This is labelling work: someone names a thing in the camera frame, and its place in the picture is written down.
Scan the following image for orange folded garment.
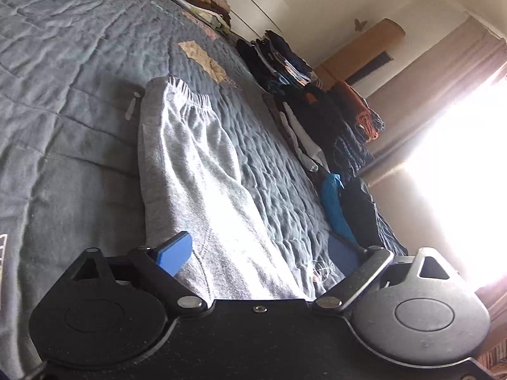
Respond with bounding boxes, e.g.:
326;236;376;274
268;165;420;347
331;81;386;142

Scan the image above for beige curtain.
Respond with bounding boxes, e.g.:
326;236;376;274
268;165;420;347
358;16;507;191

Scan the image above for grey quilted bedspread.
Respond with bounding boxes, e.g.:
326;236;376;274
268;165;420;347
0;0;409;380

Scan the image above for stack of folded navy clothes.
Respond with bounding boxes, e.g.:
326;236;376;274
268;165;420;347
237;29;318;96

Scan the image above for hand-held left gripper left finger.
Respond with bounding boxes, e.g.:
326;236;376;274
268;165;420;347
71;231;207;311

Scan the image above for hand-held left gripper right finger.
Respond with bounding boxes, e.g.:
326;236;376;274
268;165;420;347
313;232;452;311

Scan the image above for light grey pants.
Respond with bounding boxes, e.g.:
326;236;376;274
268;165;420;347
137;76;342;302

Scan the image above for black folded garment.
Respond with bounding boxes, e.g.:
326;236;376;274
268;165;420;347
339;176;383;248

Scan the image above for brown wooden panel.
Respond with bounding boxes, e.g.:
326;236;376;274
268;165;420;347
315;18;407;88

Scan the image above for teal folded garment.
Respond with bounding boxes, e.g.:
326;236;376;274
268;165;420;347
319;173;359;247

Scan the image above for window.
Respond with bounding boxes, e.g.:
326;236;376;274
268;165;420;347
402;65;507;291

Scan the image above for stack of folded black clothes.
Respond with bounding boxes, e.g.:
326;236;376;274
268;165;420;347
263;81;386;180

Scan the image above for white headboard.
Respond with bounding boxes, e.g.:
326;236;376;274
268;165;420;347
198;0;291;37

